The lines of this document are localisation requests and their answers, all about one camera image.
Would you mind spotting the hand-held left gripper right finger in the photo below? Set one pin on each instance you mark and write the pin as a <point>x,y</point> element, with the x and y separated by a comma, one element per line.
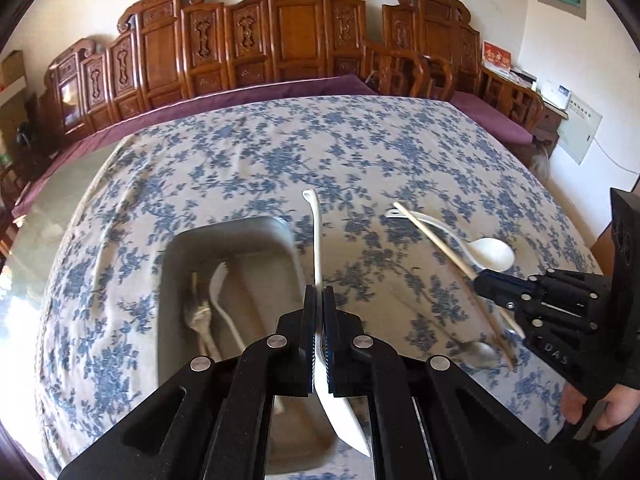
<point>345,360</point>

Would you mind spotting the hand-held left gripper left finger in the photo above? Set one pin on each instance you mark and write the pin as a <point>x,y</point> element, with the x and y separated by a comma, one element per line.
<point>300,360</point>

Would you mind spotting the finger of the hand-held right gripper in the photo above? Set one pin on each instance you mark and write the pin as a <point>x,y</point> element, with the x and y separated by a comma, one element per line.
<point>500,285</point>
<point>550,315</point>

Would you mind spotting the light wooden chopstick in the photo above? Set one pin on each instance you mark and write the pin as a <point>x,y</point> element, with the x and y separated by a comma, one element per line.
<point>435,245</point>

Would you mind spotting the rectangular metal tray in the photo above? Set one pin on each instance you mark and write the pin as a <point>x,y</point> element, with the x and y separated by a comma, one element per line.
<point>270,270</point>

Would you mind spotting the white plastic fork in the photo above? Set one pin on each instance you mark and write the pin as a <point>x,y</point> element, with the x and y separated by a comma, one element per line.
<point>220,290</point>

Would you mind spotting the white ceramic spoon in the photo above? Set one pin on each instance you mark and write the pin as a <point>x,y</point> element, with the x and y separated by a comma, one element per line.
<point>316,240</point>
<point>492,255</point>

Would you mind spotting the person's right hand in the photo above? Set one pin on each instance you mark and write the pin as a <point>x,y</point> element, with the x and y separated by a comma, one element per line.
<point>615,410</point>

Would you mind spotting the metal spoon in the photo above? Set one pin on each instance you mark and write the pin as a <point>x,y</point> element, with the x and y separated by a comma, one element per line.
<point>480,354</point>

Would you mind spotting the purple armchair cushion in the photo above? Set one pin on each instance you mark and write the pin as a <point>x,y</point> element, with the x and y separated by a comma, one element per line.
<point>490,115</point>

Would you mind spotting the wooden side table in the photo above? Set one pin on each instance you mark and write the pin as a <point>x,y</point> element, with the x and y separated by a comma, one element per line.
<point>550,120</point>

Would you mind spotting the blue floral tablecloth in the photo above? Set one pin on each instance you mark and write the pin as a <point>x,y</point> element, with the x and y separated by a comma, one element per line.
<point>300,160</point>

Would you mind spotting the dark tissue box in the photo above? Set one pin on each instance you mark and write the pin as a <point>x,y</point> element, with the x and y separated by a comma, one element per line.
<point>525,77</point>

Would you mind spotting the red desk calendar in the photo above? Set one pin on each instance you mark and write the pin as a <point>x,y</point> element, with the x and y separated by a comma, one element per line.
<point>496,55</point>

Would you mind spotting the carved wooden armchair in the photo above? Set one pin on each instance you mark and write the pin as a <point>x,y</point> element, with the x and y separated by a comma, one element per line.
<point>435,25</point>

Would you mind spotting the long purple sofa cushion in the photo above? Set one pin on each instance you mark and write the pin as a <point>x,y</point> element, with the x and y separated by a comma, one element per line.
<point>300,87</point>

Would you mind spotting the carved wooden sofa bench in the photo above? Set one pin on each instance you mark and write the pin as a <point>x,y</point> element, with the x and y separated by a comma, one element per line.
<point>160,60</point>

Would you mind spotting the small cardboard box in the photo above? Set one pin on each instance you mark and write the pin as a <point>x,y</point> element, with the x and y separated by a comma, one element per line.
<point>12,65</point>

